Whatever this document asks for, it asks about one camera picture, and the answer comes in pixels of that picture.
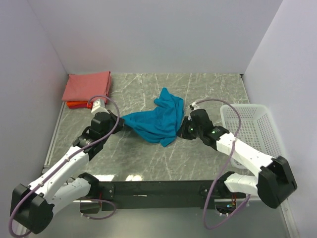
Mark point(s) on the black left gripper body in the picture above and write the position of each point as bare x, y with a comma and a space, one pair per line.
112, 125

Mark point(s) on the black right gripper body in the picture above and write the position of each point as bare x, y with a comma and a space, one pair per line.
195, 132

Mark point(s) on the teal blue t shirt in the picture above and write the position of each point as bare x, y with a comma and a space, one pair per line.
161, 124

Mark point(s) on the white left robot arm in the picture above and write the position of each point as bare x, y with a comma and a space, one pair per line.
34, 205

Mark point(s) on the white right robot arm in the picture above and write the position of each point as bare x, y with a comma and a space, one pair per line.
272, 179

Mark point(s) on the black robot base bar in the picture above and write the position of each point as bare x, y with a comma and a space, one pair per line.
147, 194

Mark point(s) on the folded orange t shirt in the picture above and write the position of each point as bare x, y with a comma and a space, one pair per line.
76, 104

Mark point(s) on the folded salmon pink t shirt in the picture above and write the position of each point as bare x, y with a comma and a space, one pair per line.
84, 87

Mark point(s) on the white perforated plastic basket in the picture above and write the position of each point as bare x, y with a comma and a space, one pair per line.
258, 128

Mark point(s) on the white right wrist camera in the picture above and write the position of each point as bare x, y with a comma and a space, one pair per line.
194, 106

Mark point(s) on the aluminium extrusion rail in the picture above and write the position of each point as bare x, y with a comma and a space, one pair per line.
270, 192

